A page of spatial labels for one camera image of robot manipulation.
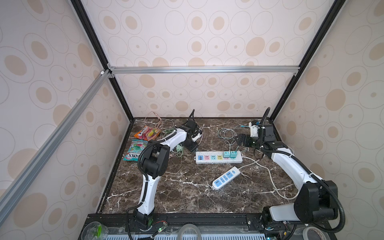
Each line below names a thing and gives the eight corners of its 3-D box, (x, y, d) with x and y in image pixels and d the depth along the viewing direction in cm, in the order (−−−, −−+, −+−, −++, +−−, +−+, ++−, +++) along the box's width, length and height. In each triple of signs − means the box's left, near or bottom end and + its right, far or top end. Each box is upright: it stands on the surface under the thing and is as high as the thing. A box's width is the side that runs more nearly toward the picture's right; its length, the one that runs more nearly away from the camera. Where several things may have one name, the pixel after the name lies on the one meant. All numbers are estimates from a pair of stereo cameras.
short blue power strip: (215, 192, 85) (216, 190, 83) (209, 184, 88) (210, 182, 86) (240, 174, 92) (241, 172, 90) (234, 167, 95) (235, 165, 93)
